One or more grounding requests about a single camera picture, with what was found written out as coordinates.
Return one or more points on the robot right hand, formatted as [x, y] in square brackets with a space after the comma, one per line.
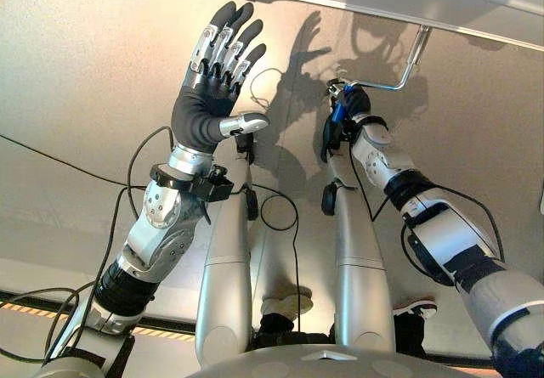
[357, 101]

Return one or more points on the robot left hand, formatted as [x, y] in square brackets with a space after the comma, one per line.
[200, 110]

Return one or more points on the silver crank with blue grip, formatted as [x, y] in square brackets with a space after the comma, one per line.
[406, 70]

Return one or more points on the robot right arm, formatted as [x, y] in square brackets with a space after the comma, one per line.
[446, 229]

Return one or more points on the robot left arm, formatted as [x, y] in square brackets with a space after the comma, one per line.
[157, 225]

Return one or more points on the robot left leg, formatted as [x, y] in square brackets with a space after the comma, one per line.
[225, 267]

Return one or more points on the robot leg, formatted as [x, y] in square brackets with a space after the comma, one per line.
[361, 267]
[225, 267]

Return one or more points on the robot right leg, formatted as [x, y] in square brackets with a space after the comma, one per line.
[361, 267]

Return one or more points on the person's shoe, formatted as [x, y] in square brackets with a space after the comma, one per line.
[416, 306]
[287, 299]

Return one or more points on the person's leg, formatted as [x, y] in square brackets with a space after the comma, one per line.
[276, 323]

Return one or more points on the yellow black hazard floor strip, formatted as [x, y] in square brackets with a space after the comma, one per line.
[38, 311]

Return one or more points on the robot grey torso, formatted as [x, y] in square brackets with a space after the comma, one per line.
[340, 363]

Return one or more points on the black right wrist camera clamp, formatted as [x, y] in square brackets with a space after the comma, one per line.
[333, 138]

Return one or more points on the black wrist camera clamp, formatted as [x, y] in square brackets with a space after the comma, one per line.
[333, 138]
[212, 184]

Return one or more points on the black left wrist camera clamp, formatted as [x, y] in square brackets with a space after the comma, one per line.
[212, 184]

